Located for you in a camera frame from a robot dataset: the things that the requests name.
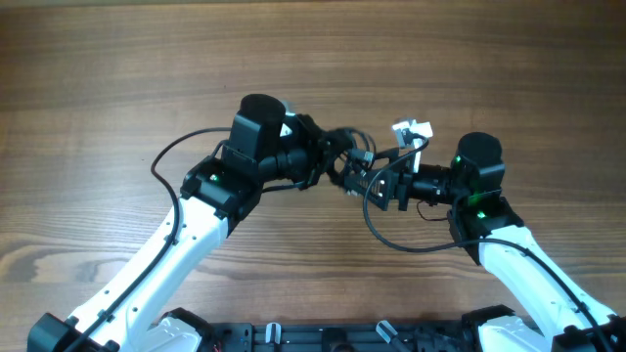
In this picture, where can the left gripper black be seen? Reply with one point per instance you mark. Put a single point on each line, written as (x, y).
(323, 145)

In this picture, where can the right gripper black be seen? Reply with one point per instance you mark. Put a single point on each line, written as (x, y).
(398, 179)

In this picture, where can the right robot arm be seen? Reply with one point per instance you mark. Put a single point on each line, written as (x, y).
(482, 222)

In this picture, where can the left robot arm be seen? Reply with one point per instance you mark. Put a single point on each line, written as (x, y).
(265, 143)

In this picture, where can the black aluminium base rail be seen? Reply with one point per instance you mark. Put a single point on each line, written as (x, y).
(436, 336)

